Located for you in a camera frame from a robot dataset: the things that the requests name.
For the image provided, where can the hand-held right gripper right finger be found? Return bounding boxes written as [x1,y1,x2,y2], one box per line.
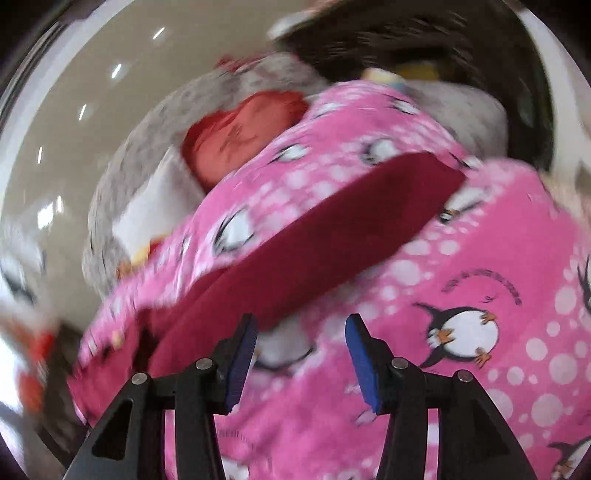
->
[345,313,539,480]

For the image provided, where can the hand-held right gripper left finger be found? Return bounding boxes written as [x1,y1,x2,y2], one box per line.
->
[62,313,259,480]

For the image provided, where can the white pillow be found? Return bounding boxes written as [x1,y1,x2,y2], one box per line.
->
[111,148,206,259]

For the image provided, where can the pink penguin print blanket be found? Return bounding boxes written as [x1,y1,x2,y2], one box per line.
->
[67,80,591,480]

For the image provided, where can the red heart cushion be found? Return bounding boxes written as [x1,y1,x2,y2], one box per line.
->
[181,90,309,192]

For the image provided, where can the large grey floral cushion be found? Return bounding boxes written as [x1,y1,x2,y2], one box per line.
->
[82,51,511,296]

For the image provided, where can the dark carved wooden cabinet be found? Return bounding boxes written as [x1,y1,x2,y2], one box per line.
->
[277,7,555,162]

